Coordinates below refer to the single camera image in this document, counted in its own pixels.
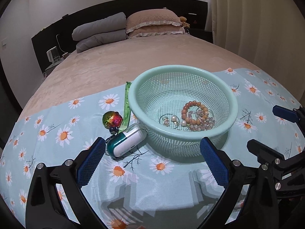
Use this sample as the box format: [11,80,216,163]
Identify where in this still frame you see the tan bedspread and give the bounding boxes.
[19,34,258,120]

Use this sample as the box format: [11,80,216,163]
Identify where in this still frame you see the lower grey pillow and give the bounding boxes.
[76,30,128,53]

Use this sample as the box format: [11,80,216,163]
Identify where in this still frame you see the pink bead necklace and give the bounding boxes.
[189,109,216,132]

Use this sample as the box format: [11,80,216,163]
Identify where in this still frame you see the white bedside device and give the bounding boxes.
[47,47,60,64]

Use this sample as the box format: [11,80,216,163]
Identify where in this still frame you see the black headboard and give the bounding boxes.
[31,0,213,72]

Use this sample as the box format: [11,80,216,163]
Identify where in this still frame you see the pearl earrings with hoop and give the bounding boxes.
[162,115,187,127]

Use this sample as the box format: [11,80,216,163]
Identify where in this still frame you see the upper tan ruffled pillow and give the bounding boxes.
[126,9,181,34]

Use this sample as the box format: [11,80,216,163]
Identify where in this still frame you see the thin silver bangle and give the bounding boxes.
[158,113,181,130]

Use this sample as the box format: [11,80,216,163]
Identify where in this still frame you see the iridescent red green ball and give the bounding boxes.
[102,111,123,129]

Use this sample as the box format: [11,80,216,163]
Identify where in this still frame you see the grey pillow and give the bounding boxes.
[76,30,128,53]
[72,12,127,41]

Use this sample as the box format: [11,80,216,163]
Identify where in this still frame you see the upper grey pillow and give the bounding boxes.
[72,12,127,41]

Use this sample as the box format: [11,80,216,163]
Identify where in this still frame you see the green measuring strap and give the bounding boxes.
[117,81,133,133]

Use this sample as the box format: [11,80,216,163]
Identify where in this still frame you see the brown plush toy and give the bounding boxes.
[179,16,190,29]

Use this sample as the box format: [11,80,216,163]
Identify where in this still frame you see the orange bead bracelet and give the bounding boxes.
[181,100,210,126]

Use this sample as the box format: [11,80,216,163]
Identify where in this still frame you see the tan ruffled pillow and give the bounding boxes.
[128,25,185,38]
[126,9,181,34]

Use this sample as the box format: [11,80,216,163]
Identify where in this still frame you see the mint green plastic basket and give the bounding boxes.
[128,65,238,157]

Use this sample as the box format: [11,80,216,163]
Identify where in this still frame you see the daisy print light blue cloth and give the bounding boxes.
[1,69,304,228]

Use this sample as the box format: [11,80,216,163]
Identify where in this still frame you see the lower tan ruffled pillow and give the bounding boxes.
[128,25,185,38]

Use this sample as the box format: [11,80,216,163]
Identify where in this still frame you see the cream curtain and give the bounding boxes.
[209,0,304,87]

